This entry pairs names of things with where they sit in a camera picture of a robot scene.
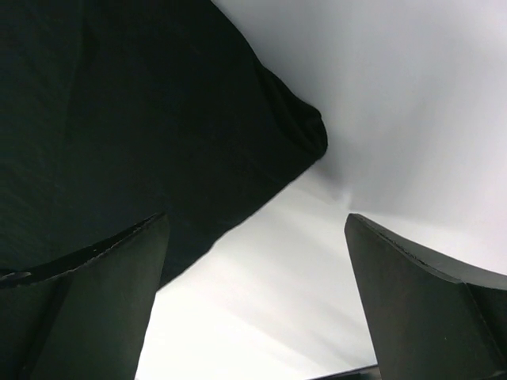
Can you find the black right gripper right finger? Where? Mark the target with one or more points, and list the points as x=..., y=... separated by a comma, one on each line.
x=429, y=316

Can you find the black t-shirt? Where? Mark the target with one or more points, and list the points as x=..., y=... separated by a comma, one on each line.
x=113, y=111

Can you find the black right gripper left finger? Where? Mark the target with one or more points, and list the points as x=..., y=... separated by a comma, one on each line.
x=84, y=315

